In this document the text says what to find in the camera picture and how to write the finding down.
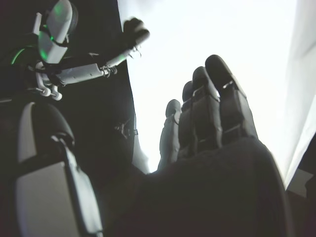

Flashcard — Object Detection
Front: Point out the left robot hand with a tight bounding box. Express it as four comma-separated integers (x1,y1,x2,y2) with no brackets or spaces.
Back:
15,54,295,237

